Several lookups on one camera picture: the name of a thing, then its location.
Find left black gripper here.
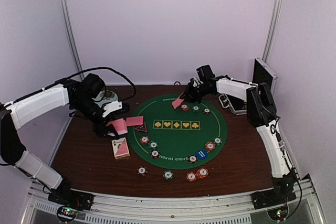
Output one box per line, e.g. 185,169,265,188
72,97,120,140

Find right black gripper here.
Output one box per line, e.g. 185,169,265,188
181,82,212,103

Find red playing card deck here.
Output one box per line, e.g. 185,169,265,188
107,119,128,135

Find red chips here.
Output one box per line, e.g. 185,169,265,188
205,142,216,151
140,136,150,144
181,104,189,111
186,172,197,182

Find green chips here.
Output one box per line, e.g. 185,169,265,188
213,137,222,145
149,141,158,149
192,106,199,112

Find red card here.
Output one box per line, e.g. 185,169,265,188
172,98,184,109
126,116,144,127

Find triangular black red dealer button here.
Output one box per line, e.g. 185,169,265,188
134,123,148,133

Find black white chip stack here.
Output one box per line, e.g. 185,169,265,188
137,166,148,176

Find blue small blind button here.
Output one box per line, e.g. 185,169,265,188
196,150,208,160

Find orange chip stack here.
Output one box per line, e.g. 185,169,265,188
196,167,209,179

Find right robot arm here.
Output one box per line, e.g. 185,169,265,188
181,65,292,179

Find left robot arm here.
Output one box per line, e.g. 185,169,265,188
1,74,122,205

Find playing card box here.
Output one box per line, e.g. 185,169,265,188
111,137,130,159

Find light blue flower plate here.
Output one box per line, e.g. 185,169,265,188
94,90,119,106

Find round green poker mat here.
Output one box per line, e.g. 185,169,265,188
128,94,227,170

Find aluminium poker chip case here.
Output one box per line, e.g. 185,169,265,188
218,57,278,115

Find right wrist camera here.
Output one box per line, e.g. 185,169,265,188
190,77,202,87

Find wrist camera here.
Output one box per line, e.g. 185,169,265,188
102,101,130,118
190,77,202,87

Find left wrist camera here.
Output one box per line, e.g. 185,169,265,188
102,101,130,118

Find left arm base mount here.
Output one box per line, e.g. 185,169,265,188
48,190,94,210

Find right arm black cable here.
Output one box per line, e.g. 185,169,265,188
269,115,302,209

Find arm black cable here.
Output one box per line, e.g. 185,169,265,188
5,66,137,104
269,115,302,209

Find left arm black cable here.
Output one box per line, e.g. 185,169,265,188
5,66,137,104

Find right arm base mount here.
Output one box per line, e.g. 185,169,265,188
251,189,297,210

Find right aluminium frame post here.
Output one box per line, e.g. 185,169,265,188
262,0,283,62

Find aluminium frame post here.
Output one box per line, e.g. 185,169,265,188
60,0,83,72
262,0,283,62

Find aluminium front rail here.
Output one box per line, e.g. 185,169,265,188
19,179,327,223

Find left aluminium frame post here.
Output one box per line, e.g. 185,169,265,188
60,0,83,72

